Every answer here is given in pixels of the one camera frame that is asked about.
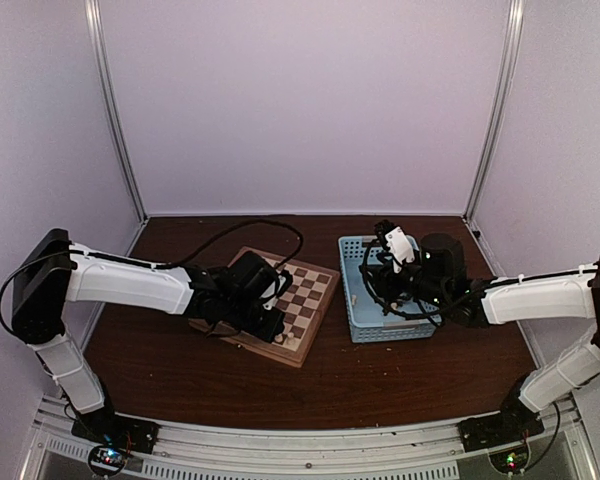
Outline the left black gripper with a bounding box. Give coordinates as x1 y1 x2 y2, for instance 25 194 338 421
224 295 285 344

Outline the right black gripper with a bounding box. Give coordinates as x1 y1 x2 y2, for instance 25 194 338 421
360 250 449 309

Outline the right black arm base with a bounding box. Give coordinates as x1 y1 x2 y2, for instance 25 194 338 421
458 378 545 452

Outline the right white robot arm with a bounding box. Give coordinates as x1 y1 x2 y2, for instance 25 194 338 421
359 228 600 442

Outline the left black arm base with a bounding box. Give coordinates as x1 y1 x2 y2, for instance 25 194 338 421
71 396 160 454

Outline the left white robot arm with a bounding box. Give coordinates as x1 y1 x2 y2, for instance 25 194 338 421
11 228 292 444

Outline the wooden folding chess board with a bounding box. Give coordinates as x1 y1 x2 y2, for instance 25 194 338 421
217 260 340 368

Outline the light blue plastic basket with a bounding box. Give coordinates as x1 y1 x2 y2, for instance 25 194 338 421
337 234 444 345

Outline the right black cable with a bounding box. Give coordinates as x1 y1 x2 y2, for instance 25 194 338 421
358 234 486 329

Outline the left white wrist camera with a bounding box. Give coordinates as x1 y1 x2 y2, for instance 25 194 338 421
260 269 293 310

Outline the front aluminium rail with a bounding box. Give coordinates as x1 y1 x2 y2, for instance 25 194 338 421
15 396 600 479

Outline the right aluminium frame post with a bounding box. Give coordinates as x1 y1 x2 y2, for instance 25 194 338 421
463 0 526 224

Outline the aluminium frame post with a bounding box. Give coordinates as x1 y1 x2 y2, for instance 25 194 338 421
84 0 148 224
463 0 526 224

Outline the left aluminium frame post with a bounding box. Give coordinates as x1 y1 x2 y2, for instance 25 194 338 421
84 0 148 224

